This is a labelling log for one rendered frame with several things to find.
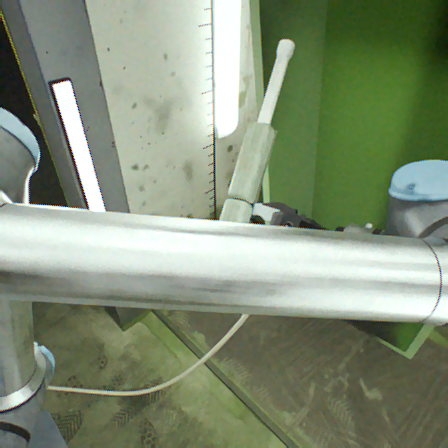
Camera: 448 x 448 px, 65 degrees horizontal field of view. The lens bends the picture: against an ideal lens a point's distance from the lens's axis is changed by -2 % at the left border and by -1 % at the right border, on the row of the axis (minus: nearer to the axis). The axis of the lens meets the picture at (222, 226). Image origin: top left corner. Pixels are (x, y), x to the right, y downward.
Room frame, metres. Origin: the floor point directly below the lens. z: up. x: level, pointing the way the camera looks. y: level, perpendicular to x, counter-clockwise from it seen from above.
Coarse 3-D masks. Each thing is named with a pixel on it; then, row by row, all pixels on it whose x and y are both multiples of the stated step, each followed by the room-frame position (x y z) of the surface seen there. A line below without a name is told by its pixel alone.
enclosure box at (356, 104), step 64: (256, 0) 0.84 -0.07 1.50; (320, 0) 1.10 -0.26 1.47; (384, 0) 1.03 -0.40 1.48; (256, 64) 0.87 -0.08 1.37; (320, 64) 1.15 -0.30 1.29; (384, 64) 1.04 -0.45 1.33; (320, 128) 1.19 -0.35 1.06; (384, 128) 1.04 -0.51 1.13; (320, 192) 1.22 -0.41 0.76; (384, 192) 1.04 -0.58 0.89
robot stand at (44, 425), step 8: (40, 416) 0.37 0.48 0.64; (48, 416) 0.37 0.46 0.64; (40, 424) 0.35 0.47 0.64; (48, 424) 0.35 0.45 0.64; (32, 432) 0.34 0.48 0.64; (40, 432) 0.34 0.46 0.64; (48, 432) 0.34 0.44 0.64; (56, 432) 0.34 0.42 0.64; (32, 440) 0.32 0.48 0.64; (40, 440) 0.32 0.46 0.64; (48, 440) 0.32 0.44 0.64; (56, 440) 0.32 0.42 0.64
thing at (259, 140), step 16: (288, 48) 0.74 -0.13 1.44; (272, 80) 0.70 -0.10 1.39; (272, 96) 0.68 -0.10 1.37; (272, 112) 0.66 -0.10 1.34; (256, 128) 0.63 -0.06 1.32; (272, 128) 0.63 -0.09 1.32; (256, 144) 0.60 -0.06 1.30; (272, 144) 0.63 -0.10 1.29; (240, 160) 0.59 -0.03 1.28; (256, 160) 0.57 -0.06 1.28; (240, 176) 0.56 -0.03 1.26; (256, 176) 0.56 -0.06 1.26; (240, 192) 0.54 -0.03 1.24; (256, 192) 0.55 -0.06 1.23; (224, 208) 0.53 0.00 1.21; (240, 208) 0.51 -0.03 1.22
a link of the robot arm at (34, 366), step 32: (0, 128) 0.37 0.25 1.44; (0, 160) 0.33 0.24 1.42; (32, 160) 0.39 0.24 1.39; (0, 320) 0.31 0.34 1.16; (32, 320) 0.37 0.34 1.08; (0, 352) 0.31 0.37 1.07; (32, 352) 0.36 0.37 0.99; (0, 384) 0.30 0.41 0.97; (32, 384) 0.33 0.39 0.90; (0, 416) 0.28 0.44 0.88; (32, 416) 0.30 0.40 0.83
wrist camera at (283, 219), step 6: (276, 216) 0.44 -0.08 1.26; (282, 216) 0.43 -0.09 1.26; (288, 216) 0.44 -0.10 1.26; (294, 216) 0.44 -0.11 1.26; (270, 222) 0.44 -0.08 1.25; (276, 222) 0.43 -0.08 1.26; (282, 222) 0.43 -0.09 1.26; (288, 222) 0.43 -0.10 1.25; (294, 222) 0.43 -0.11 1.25; (300, 222) 0.44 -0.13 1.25; (306, 222) 0.44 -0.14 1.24; (306, 228) 0.44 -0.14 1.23; (312, 228) 0.44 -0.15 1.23; (318, 228) 0.45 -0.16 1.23; (324, 228) 0.45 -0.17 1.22
